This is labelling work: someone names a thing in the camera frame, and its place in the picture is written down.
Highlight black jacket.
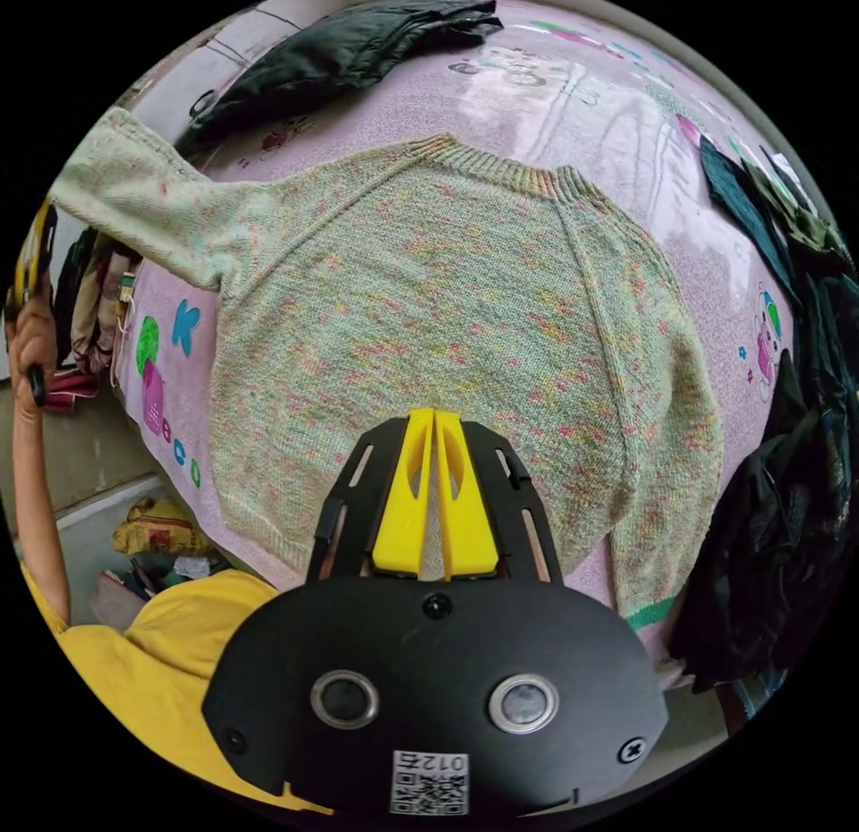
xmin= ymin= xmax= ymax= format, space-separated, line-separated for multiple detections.
xmin=173 ymin=0 xmax=506 ymax=164

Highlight person's left hand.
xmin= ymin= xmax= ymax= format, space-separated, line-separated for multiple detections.
xmin=4 ymin=286 xmax=60 ymax=432

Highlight person's left forearm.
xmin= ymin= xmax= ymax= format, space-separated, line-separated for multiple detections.
xmin=12 ymin=409 xmax=73 ymax=635

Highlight yellow sack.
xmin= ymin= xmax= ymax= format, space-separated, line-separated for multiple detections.
xmin=110 ymin=496 xmax=219 ymax=559

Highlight hanging clothes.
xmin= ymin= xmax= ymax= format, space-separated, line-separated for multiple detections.
xmin=52 ymin=226 xmax=146 ymax=414

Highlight person's body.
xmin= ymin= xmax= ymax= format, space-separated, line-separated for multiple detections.
xmin=20 ymin=563 xmax=336 ymax=817

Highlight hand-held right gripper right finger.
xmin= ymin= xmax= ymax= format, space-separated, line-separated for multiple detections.
xmin=434 ymin=409 xmax=502 ymax=582

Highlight speckled pale green knit sweater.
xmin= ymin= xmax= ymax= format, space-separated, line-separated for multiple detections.
xmin=49 ymin=106 xmax=726 ymax=631

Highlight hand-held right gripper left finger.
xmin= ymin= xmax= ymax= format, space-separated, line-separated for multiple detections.
xmin=371 ymin=408 xmax=436 ymax=575

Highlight pile of clothes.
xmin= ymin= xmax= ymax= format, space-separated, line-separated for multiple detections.
xmin=669 ymin=132 xmax=859 ymax=736

